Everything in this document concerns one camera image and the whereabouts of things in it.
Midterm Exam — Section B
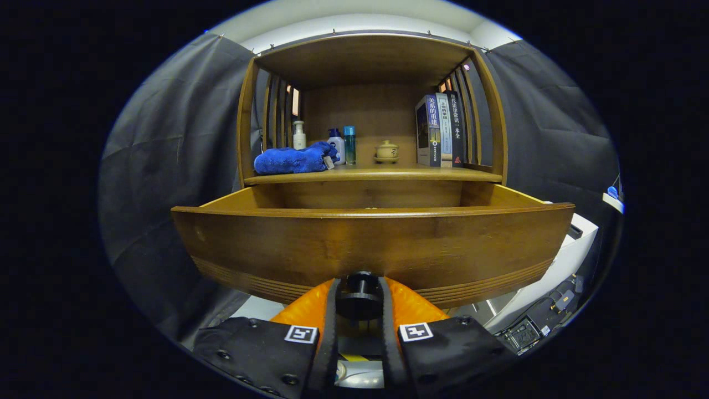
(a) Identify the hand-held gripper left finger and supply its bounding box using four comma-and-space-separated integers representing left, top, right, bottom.
193, 277, 340, 399

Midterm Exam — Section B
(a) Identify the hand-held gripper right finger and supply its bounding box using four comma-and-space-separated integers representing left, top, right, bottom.
378, 276, 518, 399

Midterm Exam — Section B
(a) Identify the wooden drawer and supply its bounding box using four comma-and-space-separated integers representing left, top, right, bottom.
171, 183, 576, 321

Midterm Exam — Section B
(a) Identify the wooden countertop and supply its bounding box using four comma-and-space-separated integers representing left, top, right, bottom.
244, 163, 503, 185

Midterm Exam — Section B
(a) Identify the wooden cabinet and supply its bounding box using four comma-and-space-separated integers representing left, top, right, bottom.
237, 33, 508, 208

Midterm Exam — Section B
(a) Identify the black electronic box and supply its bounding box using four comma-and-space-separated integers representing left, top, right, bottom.
496, 274, 585, 355

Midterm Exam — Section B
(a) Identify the blue folded towel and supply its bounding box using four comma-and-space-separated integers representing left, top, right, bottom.
254, 141, 340, 175

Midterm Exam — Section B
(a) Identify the white bottle with blue cap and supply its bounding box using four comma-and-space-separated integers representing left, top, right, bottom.
328, 129, 346, 165

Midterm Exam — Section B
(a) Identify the beige lidded teacup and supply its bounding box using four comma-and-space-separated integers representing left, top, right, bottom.
373, 140, 399, 164

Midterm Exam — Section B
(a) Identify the white side table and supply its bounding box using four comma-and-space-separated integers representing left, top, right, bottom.
449, 213, 599, 333

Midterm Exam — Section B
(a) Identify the blue spine book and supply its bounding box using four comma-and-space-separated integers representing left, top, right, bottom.
415, 94, 442, 167

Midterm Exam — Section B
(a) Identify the light grey spine book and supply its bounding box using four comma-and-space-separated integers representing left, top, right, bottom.
435, 93, 453, 168

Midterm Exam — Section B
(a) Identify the black spine book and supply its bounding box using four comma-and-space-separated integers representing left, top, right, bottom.
446, 90, 466, 168

